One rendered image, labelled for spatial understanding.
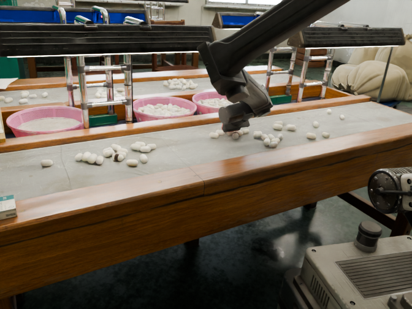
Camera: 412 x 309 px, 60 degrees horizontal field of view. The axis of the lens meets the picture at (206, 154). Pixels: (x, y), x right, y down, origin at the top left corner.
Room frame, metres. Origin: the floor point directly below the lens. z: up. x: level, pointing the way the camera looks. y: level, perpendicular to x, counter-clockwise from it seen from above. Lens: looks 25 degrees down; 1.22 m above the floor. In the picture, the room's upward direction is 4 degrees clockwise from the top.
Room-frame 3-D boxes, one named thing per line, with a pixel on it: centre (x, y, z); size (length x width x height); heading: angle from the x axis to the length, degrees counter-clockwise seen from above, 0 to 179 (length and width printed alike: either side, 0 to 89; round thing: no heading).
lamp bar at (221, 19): (2.01, -0.27, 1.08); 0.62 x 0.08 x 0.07; 121
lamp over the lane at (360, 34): (1.53, -0.56, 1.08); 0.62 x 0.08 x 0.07; 121
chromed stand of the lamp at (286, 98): (1.94, -0.31, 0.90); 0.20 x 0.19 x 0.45; 121
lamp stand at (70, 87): (1.44, 0.52, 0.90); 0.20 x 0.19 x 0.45; 121
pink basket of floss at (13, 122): (1.17, 0.56, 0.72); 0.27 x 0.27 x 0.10
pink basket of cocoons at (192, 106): (1.40, 0.18, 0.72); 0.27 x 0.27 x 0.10
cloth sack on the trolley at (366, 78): (3.94, -1.76, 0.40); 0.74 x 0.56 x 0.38; 117
